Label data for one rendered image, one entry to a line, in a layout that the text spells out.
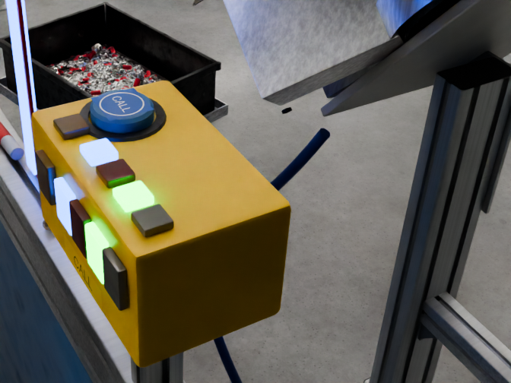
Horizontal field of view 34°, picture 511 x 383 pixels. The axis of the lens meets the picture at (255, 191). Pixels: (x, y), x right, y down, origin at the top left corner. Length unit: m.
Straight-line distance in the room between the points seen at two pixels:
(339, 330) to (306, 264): 0.22
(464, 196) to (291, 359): 0.86
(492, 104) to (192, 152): 0.55
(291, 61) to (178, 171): 0.38
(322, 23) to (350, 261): 1.28
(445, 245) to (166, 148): 0.64
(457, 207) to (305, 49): 0.33
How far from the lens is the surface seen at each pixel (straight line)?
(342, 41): 0.85
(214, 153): 0.52
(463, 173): 1.04
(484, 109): 1.00
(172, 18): 3.12
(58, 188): 0.52
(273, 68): 0.86
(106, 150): 0.51
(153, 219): 0.46
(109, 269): 0.47
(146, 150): 0.52
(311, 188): 2.29
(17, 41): 0.78
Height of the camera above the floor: 1.37
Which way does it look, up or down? 37 degrees down
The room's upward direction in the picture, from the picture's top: 4 degrees clockwise
